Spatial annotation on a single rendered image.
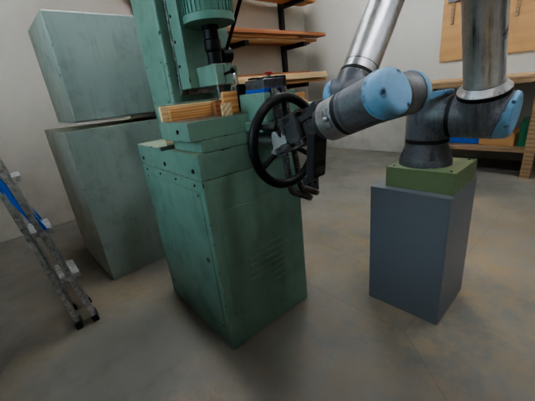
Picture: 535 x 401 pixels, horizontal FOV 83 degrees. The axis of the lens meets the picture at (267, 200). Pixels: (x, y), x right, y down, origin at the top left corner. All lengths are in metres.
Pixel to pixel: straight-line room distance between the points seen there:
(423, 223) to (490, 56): 0.57
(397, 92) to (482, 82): 0.59
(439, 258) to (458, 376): 0.39
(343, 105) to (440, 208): 0.71
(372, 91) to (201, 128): 0.56
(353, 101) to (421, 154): 0.70
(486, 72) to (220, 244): 0.99
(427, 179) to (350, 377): 0.76
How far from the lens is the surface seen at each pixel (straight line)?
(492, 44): 1.14
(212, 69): 1.17
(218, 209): 1.04
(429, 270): 1.35
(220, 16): 1.15
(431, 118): 1.25
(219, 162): 1.01
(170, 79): 1.32
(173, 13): 1.30
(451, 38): 4.12
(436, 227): 1.26
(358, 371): 1.27
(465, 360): 1.39
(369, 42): 0.84
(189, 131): 0.95
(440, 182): 1.24
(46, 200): 3.33
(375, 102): 0.58
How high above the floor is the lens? 0.97
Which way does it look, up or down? 20 degrees down
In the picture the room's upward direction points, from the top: 6 degrees counter-clockwise
